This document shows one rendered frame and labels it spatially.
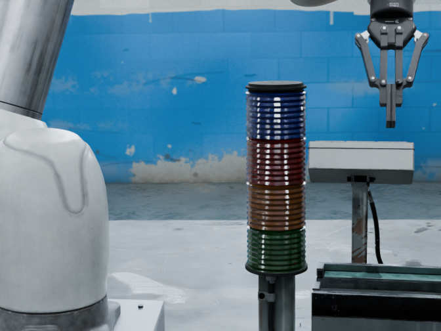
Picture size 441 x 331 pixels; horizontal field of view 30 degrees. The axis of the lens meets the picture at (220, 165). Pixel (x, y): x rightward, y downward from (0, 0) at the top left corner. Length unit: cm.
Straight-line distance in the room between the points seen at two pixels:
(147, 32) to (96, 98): 67
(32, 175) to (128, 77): 563
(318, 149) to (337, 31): 523
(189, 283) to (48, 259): 55
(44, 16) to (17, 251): 38
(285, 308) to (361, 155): 55
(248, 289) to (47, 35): 59
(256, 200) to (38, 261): 34
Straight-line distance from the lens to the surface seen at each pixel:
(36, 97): 125
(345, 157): 136
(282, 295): 85
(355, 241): 140
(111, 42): 666
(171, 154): 667
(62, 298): 107
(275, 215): 80
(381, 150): 136
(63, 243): 104
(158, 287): 153
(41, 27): 125
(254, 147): 80
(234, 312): 140
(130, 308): 124
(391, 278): 119
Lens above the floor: 128
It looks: 10 degrees down
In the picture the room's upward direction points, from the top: 1 degrees counter-clockwise
